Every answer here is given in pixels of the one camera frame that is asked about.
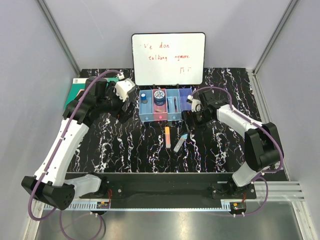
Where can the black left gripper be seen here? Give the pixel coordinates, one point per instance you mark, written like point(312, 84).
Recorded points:
point(121, 114)

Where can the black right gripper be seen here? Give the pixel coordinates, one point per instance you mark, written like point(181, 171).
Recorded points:
point(189, 116)

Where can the purple bin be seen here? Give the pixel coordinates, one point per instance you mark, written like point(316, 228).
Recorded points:
point(184, 104)

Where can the red pen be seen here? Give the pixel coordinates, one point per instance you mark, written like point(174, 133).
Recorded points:
point(176, 105)

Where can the blue white highlighter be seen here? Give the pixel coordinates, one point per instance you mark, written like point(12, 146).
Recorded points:
point(180, 143)

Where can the light blue bin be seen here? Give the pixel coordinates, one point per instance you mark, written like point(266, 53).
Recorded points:
point(146, 110)
point(176, 116)

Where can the blue grey glue stick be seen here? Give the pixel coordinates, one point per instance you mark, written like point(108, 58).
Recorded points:
point(144, 99)

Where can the blue clear pen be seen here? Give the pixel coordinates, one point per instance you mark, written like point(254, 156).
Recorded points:
point(171, 104)

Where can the pink bin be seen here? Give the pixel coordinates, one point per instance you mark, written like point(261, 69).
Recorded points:
point(160, 116)

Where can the orange highlighter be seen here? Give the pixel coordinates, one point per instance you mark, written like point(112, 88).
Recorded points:
point(167, 137)

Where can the blue ink bottle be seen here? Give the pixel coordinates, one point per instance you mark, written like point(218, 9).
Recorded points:
point(159, 97)

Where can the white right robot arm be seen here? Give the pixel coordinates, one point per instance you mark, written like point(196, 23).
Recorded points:
point(262, 144)

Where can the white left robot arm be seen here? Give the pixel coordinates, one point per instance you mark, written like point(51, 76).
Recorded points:
point(49, 184)

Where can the black marble pattern mat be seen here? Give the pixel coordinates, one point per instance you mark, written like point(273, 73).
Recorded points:
point(137, 147)

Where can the small whiteboard with red writing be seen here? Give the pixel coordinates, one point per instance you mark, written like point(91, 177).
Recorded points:
point(168, 59)

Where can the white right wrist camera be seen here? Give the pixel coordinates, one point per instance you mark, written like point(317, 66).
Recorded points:
point(195, 103)

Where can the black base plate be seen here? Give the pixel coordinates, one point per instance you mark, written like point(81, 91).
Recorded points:
point(182, 187)

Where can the white slotted cable duct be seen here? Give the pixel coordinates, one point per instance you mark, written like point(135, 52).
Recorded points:
point(209, 205)

